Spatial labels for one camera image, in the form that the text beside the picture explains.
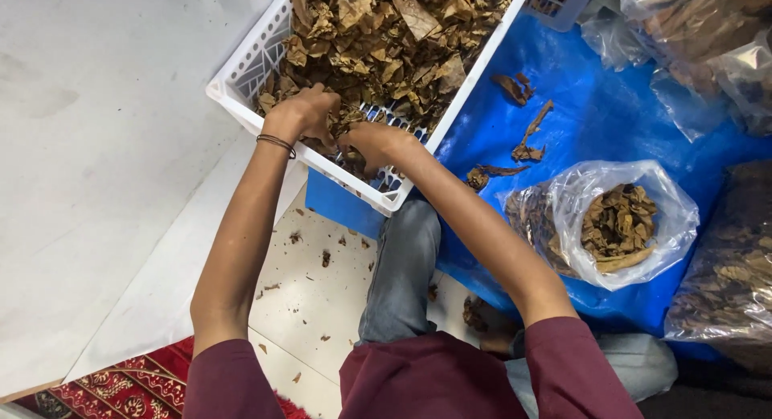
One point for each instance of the person's left hand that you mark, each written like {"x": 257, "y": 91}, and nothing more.
{"x": 298, "y": 114}

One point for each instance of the small white plastic crate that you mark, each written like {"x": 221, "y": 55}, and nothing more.
{"x": 558, "y": 3}

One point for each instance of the blue plastic tarp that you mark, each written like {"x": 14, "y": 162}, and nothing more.
{"x": 603, "y": 123}

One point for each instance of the person's foot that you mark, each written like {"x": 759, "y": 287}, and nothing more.
{"x": 497, "y": 342}

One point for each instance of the person's left fingers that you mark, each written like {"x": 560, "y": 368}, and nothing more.
{"x": 325, "y": 108}

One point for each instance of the large clear bag of leaves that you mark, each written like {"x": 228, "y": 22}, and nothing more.
{"x": 730, "y": 268}

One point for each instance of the heap of dried brown leaves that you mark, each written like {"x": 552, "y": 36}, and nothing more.
{"x": 392, "y": 39}

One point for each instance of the person's maroon shirt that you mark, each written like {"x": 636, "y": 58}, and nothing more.
{"x": 422, "y": 383}

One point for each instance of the crumbled dried leaf clump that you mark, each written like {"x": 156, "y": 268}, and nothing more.
{"x": 473, "y": 313}

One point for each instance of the flat dried leaf piece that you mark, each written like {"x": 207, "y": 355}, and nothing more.
{"x": 482, "y": 175}

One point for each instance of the crumpled clear bag of leaves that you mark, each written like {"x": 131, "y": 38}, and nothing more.
{"x": 724, "y": 87}

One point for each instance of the red patterned rug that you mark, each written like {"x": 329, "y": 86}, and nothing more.
{"x": 120, "y": 389}

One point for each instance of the person's blue jeans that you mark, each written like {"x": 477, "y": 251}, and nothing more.
{"x": 401, "y": 274}

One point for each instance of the empty clear plastic bag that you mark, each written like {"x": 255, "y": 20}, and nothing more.
{"x": 612, "y": 42}

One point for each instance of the person's right fingers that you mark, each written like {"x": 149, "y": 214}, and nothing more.
{"x": 356, "y": 144}

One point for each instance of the scattered leaf crumbs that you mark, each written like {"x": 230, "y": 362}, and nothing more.
{"x": 325, "y": 259}

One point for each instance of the open clear bag of leaves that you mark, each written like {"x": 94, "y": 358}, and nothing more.
{"x": 615, "y": 226}

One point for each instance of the curled dried leaf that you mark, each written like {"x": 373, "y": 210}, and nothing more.
{"x": 511, "y": 88}

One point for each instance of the person's right hand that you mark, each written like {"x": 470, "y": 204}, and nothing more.
{"x": 383, "y": 144}

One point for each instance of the long dried leaf strip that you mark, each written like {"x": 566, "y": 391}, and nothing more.
{"x": 531, "y": 135}

